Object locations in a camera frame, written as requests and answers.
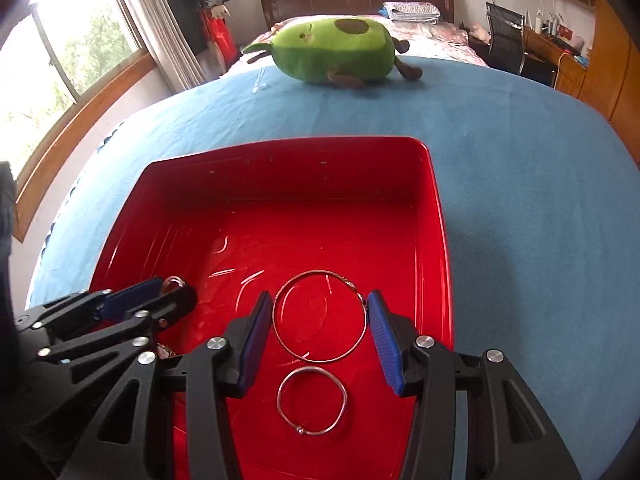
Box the black office chair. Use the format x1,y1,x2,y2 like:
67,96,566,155
485,2,527,74

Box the blue blanket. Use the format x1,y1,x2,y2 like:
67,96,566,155
25,52,640,480

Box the floral bedsheet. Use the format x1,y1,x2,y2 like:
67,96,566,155
240,15,488,68

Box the green avocado plush toy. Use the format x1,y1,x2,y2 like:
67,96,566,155
241,16,425,90

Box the wooden wardrobe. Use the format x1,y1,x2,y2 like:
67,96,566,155
580,0,640,161

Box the wooden framed window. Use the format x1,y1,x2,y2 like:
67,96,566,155
0,0,156,241

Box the red plastic box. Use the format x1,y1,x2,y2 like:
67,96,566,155
87,136,457,480

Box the beige curtain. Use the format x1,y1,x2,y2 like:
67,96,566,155
107,0,206,93

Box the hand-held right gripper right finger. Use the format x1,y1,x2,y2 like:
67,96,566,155
366,289,582,480

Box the black hanging jacket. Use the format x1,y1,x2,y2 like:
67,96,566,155
167,0,211,56

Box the folded towels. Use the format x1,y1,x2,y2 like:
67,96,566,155
377,1,443,24

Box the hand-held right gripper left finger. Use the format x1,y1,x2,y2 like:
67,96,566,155
60,290,274,480

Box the small silver bangle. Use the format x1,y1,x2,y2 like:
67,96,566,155
276,366,348,436

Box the red bag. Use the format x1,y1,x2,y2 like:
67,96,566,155
200,7,240,68

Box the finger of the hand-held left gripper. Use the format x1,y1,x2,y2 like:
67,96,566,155
42,279,167,332
34,286,197,381

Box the wooden desk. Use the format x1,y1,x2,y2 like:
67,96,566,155
522,25,588,95

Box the large silver bangle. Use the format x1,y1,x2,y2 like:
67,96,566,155
271,270,371,364

